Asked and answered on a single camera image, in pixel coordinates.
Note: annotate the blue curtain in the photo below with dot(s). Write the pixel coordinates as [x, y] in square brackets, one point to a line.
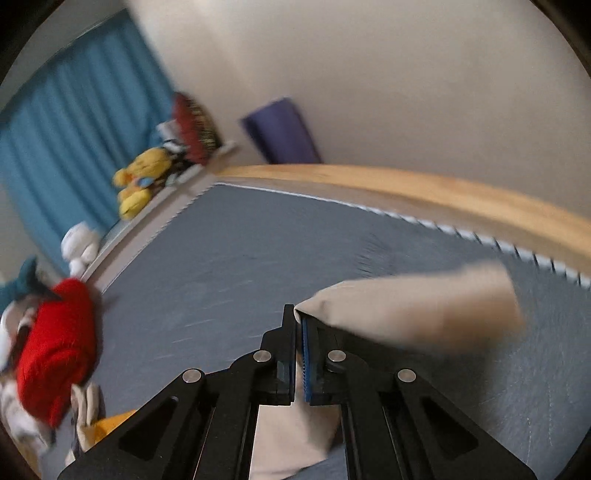
[78, 115]

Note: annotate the dark red bag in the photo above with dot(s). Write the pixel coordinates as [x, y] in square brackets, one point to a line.
[194, 127]

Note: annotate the folded red garment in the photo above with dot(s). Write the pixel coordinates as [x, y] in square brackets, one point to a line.
[57, 341]

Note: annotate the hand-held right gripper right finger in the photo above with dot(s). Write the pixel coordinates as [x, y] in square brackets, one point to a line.
[308, 356]

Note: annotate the cream and yellow garment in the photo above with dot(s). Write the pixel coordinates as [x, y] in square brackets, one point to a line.
[415, 304]

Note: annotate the yellow plush toy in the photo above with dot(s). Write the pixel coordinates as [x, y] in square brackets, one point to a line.
[141, 173]

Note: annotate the teal plush toy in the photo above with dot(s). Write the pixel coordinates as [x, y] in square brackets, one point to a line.
[21, 284]

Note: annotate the grey quilted mattress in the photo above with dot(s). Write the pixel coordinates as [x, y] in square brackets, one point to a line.
[221, 267]

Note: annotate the purple box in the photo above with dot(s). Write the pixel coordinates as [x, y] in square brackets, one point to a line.
[281, 134]

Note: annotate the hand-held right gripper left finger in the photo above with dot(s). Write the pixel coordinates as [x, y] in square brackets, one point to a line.
[283, 364]

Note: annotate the wooden bed frame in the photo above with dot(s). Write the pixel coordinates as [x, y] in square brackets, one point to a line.
[452, 194]

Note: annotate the white plush toy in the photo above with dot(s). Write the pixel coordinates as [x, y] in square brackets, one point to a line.
[79, 247]

